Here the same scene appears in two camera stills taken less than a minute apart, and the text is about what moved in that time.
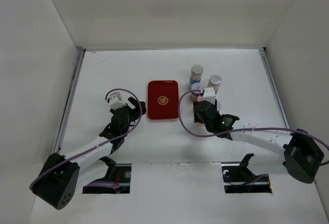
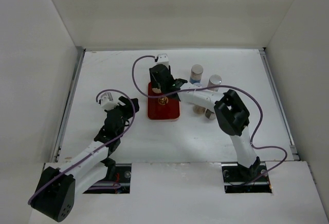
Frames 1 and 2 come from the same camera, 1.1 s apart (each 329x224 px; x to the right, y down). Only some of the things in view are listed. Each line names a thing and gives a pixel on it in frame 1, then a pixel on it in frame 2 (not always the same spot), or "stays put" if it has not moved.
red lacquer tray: [163, 99] stays put
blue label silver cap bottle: [196, 72] stays put
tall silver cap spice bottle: [214, 81] stays put
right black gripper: [197, 118] to [154, 84]
